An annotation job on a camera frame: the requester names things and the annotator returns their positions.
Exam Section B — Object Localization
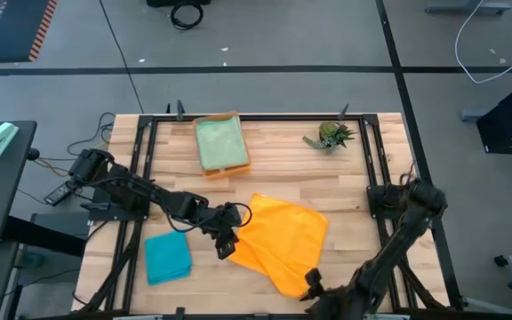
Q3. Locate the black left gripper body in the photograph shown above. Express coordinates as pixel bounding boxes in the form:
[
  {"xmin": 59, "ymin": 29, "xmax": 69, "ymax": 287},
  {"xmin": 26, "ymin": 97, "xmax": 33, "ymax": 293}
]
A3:
[{"xmin": 201, "ymin": 202, "xmax": 243, "ymax": 240}]

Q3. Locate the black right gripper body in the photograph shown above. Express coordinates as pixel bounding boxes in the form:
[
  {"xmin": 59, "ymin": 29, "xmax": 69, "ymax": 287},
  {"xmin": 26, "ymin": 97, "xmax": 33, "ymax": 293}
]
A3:
[{"xmin": 303, "ymin": 284, "xmax": 372, "ymax": 320}]

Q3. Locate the orange microfiber towel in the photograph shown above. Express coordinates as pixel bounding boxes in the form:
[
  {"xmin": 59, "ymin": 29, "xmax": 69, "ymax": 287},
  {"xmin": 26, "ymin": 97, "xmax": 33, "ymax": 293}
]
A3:
[{"xmin": 228, "ymin": 192, "xmax": 330, "ymax": 299}]

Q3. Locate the teal microfiber towel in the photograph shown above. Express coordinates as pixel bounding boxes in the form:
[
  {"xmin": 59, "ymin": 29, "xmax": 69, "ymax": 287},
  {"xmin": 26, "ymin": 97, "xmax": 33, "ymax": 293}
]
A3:
[{"xmin": 143, "ymin": 229, "xmax": 194, "ymax": 286}]

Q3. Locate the green microfiber towel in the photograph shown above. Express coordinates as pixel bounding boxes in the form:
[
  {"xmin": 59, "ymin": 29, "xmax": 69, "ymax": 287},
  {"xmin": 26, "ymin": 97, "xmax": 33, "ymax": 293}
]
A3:
[{"xmin": 195, "ymin": 116, "xmax": 249, "ymax": 172}]

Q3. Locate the orange translucent plastic bin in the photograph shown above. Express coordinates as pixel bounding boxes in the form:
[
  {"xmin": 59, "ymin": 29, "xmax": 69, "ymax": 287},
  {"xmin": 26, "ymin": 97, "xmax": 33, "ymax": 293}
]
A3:
[{"xmin": 192, "ymin": 110, "xmax": 252, "ymax": 180}]

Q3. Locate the small potted succulent plant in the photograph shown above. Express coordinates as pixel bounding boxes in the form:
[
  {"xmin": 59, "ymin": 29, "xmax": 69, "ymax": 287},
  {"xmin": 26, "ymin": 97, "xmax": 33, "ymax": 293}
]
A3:
[{"xmin": 302, "ymin": 120, "xmax": 357, "ymax": 155}]

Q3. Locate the black power adapter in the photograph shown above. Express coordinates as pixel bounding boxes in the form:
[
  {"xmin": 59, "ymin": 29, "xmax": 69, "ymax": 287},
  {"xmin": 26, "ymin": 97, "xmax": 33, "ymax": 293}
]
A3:
[{"xmin": 42, "ymin": 180, "xmax": 74, "ymax": 207}]

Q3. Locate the black equipment box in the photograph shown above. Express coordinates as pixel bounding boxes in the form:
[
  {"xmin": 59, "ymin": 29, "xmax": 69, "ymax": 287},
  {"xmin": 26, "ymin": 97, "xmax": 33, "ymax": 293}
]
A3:
[{"xmin": 146, "ymin": 0, "xmax": 212, "ymax": 8}]

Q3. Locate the gray desk foot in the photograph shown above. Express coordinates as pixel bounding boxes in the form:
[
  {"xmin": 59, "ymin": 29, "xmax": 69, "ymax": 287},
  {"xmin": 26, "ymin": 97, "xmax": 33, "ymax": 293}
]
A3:
[
  {"xmin": 460, "ymin": 108, "xmax": 488, "ymax": 122},
  {"xmin": 424, "ymin": 0, "xmax": 512, "ymax": 14}
]

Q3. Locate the black mat with orange stripes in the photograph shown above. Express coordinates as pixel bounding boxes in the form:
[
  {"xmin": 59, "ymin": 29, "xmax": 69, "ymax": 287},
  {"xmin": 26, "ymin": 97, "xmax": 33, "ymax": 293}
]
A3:
[{"xmin": 0, "ymin": 0, "xmax": 60, "ymax": 63}]

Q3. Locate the black left camera cable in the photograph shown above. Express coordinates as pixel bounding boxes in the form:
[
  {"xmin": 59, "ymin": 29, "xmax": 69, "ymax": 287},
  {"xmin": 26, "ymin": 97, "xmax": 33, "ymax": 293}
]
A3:
[{"xmin": 231, "ymin": 202, "xmax": 254, "ymax": 228}]

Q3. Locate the black aluminium table frame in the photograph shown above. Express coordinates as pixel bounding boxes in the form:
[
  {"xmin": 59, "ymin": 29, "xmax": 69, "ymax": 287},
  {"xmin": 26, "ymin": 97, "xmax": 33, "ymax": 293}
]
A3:
[{"xmin": 77, "ymin": 100, "xmax": 466, "ymax": 320}]

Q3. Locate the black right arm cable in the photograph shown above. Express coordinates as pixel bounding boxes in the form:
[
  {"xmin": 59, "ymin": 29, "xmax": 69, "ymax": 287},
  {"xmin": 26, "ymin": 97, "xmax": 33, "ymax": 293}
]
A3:
[{"xmin": 398, "ymin": 160, "xmax": 420, "ymax": 187}]

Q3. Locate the yellow power cable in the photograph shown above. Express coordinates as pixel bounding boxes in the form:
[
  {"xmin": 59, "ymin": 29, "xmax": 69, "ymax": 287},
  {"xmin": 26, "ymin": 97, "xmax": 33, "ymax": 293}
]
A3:
[{"xmin": 37, "ymin": 141, "xmax": 108, "ymax": 177}]

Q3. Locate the coiled black cable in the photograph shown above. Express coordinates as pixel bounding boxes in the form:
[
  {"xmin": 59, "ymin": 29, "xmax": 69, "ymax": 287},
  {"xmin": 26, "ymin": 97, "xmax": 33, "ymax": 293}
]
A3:
[{"xmin": 169, "ymin": 1, "xmax": 204, "ymax": 31}]

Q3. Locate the white cable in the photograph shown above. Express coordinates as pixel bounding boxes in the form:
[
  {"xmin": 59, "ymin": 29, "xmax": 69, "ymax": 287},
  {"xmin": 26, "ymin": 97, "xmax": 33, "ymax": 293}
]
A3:
[{"xmin": 454, "ymin": 0, "xmax": 512, "ymax": 84}]

